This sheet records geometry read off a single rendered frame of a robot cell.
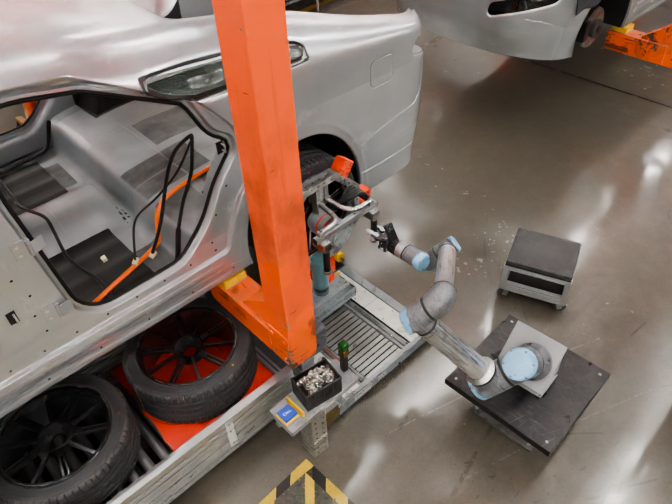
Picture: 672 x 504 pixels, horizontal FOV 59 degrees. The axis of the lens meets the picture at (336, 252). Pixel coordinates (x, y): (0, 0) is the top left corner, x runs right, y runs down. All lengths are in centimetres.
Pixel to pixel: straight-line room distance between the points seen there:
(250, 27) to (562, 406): 229
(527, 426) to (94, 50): 249
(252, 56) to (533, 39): 336
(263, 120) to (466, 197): 296
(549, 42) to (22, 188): 381
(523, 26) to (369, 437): 319
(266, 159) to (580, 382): 202
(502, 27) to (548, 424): 302
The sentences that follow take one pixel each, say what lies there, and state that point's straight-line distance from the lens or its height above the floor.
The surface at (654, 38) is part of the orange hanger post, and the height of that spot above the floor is 71.
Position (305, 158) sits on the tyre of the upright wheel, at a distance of 307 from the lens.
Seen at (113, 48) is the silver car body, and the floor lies 195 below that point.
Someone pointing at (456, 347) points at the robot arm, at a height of 74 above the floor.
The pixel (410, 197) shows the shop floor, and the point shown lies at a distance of 473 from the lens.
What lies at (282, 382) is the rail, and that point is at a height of 36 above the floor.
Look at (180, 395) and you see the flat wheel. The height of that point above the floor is 50.
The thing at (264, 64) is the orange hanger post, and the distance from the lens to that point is 196.
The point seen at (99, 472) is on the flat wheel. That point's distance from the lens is 291.
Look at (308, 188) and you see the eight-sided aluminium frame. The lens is 296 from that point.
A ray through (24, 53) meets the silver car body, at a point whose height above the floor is 201.
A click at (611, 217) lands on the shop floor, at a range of 486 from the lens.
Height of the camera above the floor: 289
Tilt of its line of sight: 43 degrees down
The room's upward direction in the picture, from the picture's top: 3 degrees counter-clockwise
